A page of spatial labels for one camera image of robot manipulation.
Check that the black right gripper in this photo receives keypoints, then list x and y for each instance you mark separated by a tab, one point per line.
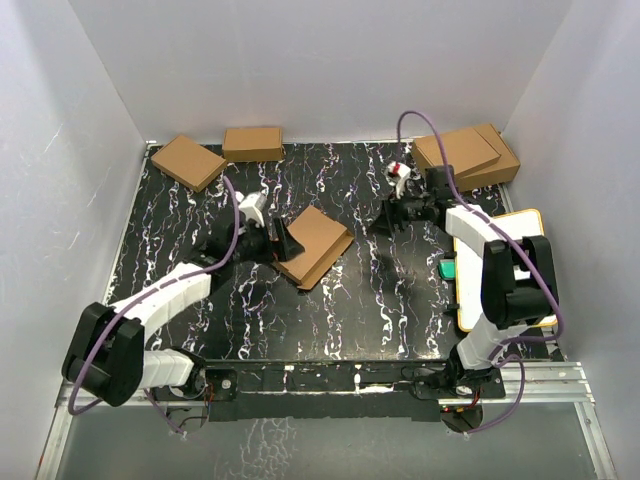
386	220

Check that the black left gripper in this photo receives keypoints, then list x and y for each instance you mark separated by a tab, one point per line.
287	246

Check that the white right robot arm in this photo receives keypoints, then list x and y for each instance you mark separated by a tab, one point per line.
518	285

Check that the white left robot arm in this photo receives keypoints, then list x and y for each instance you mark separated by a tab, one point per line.
108	356

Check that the small cardboard box top right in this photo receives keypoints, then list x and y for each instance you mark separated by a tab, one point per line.
467	152

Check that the large cardboard box bottom right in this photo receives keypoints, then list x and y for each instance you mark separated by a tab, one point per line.
503	170

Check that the green eraser block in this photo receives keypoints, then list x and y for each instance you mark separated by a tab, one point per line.
447	269

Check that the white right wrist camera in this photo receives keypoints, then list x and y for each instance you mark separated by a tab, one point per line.
397	174

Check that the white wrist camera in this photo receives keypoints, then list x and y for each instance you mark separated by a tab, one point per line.
252	206
397	174

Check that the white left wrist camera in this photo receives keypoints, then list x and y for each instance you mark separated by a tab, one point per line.
252	206

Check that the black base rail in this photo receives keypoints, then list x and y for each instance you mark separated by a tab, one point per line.
229	391

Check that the aluminium frame rail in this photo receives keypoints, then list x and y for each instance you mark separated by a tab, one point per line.
555	432

